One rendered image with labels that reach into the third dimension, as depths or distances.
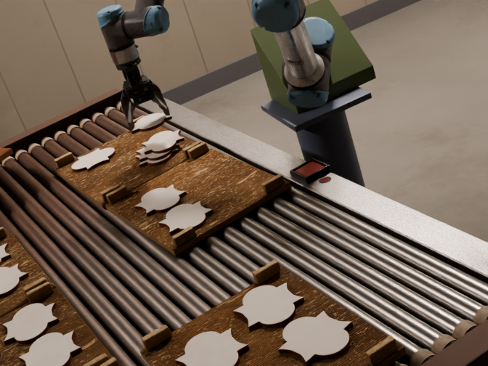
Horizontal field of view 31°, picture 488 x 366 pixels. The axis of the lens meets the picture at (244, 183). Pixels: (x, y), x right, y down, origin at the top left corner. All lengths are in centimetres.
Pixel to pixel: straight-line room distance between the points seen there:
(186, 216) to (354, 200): 42
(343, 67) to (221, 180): 68
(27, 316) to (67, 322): 12
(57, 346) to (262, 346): 46
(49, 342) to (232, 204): 58
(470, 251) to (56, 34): 396
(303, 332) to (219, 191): 71
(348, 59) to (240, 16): 296
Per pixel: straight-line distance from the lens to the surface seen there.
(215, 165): 240
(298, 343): 163
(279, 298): 176
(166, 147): 256
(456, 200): 378
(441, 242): 185
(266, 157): 240
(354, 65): 280
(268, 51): 279
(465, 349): 152
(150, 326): 188
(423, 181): 397
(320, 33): 257
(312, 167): 224
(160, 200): 230
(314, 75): 247
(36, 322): 202
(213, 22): 566
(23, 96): 547
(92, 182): 259
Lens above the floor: 192
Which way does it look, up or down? 26 degrees down
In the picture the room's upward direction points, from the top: 19 degrees counter-clockwise
